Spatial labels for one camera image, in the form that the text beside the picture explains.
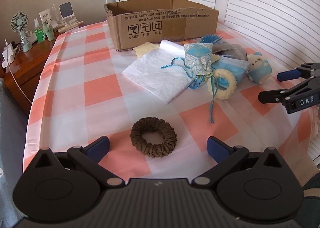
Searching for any blue penguin plush toy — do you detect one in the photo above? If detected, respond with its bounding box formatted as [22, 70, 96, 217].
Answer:
[247, 52, 272, 84]

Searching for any blue surgical mask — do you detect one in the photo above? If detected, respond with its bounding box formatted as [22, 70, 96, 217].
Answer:
[211, 56, 250, 83]

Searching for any cream knitted scrunchie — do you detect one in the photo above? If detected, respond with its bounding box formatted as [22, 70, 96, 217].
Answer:
[209, 69, 237, 100]

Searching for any brown knitted scrunchie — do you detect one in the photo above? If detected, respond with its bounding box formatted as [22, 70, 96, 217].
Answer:
[130, 117, 177, 158]

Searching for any grey lace sachet bag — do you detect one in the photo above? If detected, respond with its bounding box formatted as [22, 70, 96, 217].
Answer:
[213, 42, 247, 60]

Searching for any blue floral sachet pouch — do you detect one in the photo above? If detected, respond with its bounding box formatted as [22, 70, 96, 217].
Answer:
[184, 43, 213, 82]

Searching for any pink white checkered tablecloth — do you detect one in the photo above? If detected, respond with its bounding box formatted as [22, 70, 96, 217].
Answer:
[23, 22, 318, 179]

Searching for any grey blue bedsheet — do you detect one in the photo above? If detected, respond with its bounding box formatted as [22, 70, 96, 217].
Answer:
[1, 79, 28, 227]

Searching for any wooden nightstand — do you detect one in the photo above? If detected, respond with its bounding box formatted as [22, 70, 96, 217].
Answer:
[4, 40, 55, 114]

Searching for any white paper towel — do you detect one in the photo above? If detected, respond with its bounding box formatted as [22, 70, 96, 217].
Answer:
[123, 40, 193, 104]

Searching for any yellow cleaning cloth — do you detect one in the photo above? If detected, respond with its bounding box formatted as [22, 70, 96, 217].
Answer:
[133, 42, 160, 58]

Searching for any green small box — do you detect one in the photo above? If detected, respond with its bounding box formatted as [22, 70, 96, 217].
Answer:
[34, 27, 46, 43]

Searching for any white power strip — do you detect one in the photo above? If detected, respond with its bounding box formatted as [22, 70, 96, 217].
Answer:
[2, 40, 18, 69]

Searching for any white remote control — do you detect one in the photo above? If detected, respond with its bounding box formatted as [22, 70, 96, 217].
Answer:
[57, 21, 83, 34]

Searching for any green tube bottle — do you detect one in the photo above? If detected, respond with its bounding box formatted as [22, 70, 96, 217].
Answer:
[42, 18, 55, 41]

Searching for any brown cardboard box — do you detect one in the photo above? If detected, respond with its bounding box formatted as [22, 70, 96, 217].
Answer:
[104, 0, 219, 51]

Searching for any white router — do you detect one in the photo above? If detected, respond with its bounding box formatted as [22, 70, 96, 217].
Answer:
[51, 4, 83, 30]

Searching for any white card sign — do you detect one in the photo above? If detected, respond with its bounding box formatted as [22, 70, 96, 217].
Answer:
[39, 9, 52, 25]

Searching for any white phone stand mirror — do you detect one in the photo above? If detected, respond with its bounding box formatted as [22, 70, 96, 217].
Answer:
[59, 2, 74, 24]

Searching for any green desk fan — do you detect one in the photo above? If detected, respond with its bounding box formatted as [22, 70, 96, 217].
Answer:
[10, 12, 32, 52]

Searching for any white charging cable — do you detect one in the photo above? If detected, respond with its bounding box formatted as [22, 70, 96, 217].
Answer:
[6, 52, 33, 105]

